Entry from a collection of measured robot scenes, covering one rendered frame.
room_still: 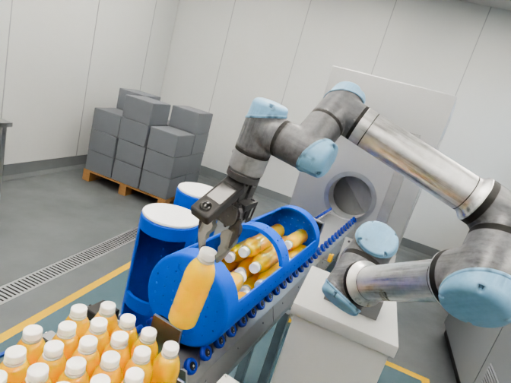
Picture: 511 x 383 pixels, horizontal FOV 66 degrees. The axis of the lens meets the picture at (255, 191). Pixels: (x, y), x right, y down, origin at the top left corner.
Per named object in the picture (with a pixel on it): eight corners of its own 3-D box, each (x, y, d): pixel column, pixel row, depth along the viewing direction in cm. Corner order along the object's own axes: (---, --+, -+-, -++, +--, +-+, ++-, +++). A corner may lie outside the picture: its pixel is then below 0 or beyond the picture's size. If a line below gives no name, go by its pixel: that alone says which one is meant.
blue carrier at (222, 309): (312, 270, 189) (326, 215, 182) (217, 365, 111) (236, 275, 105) (260, 250, 200) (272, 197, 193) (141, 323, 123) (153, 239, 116)
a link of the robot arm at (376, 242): (396, 250, 118) (409, 230, 106) (375, 285, 112) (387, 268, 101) (360, 229, 122) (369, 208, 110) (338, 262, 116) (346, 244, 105)
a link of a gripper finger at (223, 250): (238, 261, 90) (246, 223, 87) (224, 269, 84) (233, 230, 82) (226, 255, 91) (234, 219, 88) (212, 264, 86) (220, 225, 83)
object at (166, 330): (176, 363, 112) (186, 327, 109) (171, 368, 110) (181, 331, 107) (150, 346, 116) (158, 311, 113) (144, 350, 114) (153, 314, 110)
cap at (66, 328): (76, 335, 91) (77, 329, 91) (57, 337, 89) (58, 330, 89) (75, 324, 94) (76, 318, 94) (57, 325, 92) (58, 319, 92)
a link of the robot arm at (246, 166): (258, 163, 75) (225, 144, 78) (250, 183, 77) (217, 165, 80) (274, 159, 82) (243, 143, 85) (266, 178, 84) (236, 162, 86)
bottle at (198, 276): (201, 323, 94) (227, 258, 88) (184, 337, 88) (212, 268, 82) (178, 307, 96) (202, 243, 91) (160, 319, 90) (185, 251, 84)
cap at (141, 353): (133, 362, 88) (134, 355, 88) (132, 349, 91) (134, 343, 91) (150, 362, 89) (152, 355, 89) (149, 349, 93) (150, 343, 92)
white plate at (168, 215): (141, 199, 195) (141, 201, 196) (144, 222, 171) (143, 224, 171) (195, 207, 206) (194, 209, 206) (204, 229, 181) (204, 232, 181)
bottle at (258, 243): (258, 246, 162) (236, 260, 145) (257, 229, 161) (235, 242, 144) (274, 248, 159) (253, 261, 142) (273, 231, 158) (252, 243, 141)
